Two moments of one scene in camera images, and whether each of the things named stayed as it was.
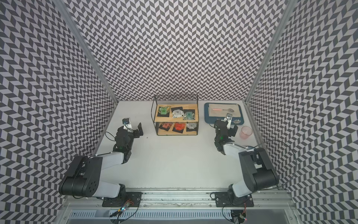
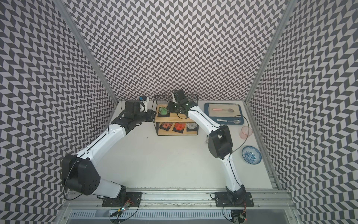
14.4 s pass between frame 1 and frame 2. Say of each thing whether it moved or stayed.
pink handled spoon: stayed
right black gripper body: moved
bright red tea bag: stayed
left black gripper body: moved
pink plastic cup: stayed
